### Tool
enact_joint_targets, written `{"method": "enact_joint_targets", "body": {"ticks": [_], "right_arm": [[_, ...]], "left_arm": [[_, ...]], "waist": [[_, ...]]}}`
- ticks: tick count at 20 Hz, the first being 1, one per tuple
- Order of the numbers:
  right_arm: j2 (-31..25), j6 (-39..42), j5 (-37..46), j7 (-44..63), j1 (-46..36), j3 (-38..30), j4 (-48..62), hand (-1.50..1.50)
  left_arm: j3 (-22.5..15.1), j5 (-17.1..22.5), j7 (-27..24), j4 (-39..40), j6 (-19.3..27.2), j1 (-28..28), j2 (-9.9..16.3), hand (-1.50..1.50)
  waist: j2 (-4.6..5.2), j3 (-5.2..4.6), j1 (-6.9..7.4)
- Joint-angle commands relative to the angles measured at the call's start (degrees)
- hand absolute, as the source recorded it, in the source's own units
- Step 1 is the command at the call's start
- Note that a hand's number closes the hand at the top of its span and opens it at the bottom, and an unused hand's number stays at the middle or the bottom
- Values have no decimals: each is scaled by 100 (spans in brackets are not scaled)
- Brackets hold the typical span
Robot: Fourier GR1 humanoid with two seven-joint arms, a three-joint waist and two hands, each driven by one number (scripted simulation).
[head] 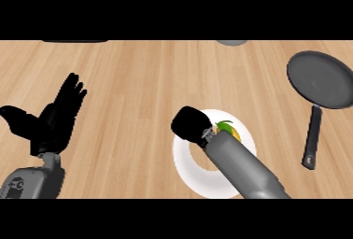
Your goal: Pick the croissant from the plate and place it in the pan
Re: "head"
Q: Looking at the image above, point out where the white plate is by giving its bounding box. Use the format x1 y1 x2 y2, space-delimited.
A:
171 108 258 200

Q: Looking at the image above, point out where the yellow and green food item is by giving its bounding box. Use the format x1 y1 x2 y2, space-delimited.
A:
215 119 242 144

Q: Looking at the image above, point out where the black flat object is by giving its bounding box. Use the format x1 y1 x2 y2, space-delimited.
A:
39 39 110 44

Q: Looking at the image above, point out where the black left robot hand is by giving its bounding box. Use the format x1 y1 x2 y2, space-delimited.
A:
0 72 88 157

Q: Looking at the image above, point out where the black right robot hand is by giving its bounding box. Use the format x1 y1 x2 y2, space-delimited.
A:
169 105 215 148

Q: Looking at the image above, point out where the grey round object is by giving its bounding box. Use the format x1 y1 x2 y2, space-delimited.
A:
215 39 249 47

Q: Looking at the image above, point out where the dark grey frying pan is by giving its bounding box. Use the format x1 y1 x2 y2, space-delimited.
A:
285 50 353 171

